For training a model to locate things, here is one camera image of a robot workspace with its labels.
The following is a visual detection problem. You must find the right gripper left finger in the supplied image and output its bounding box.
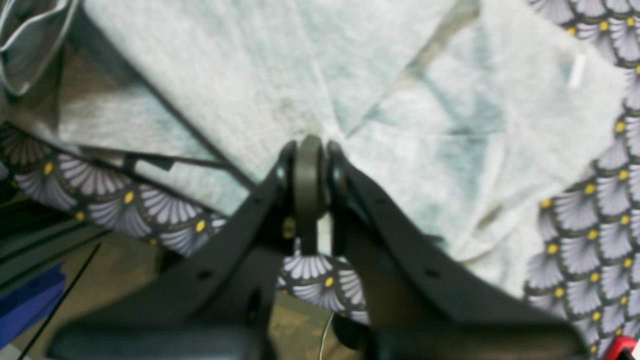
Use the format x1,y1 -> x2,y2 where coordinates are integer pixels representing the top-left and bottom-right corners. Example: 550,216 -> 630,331
46,136 -> 326,360

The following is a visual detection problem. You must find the fan-patterned table cloth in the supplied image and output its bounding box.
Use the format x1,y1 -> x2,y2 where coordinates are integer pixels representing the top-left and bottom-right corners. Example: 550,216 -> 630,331
1,0 -> 639,360

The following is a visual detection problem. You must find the blue clamp handle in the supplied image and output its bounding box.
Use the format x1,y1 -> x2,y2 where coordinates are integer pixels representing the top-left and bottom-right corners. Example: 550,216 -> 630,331
0,264 -> 67,349

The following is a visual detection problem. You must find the light grey T-shirt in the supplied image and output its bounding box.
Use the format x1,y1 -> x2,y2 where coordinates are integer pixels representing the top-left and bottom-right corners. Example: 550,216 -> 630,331
1,0 -> 636,296

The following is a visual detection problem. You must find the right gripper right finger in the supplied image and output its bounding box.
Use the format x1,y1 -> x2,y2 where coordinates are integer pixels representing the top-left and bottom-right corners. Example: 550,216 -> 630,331
325,141 -> 591,360

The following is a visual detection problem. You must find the red black clamp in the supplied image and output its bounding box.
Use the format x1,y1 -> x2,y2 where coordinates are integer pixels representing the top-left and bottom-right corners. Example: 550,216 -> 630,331
601,336 -> 640,360

